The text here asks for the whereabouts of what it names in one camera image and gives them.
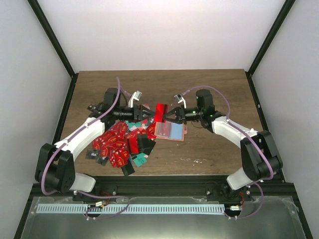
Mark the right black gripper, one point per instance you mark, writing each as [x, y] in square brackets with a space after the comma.
[180, 113]

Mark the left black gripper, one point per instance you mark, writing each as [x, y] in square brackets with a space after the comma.
[138, 113]

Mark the pink leather card holder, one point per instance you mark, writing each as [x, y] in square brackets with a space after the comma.
[177, 132]

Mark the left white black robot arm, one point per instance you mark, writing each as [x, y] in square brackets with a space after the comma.
[55, 169]

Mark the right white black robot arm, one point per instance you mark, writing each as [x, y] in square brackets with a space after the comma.
[260, 157]

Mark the black glossy card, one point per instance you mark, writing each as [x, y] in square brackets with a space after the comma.
[145, 145]

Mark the red card left pile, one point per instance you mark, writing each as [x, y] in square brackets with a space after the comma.
[116, 138]

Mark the teal card front pile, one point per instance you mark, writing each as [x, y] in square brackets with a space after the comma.
[139, 159]

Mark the black VIP card far left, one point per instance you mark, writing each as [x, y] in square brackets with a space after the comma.
[92, 107]

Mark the red VIP card front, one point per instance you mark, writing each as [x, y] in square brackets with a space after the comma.
[119, 159]

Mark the black card at front edge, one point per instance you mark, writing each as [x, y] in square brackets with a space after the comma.
[127, 169]

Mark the black card low left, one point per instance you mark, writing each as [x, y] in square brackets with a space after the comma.
[102, 160]

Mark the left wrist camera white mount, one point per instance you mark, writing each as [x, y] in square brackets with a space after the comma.
[134, 97]

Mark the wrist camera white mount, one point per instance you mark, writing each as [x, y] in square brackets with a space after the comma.
[134, 97]
[180, 100]

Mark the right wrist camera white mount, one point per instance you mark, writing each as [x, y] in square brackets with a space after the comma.
[180, 100]

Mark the black aluminium frame rail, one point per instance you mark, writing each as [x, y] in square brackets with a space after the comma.
[210, 186]

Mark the light blue slotted cable duct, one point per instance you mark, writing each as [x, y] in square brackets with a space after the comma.
[202, 209]

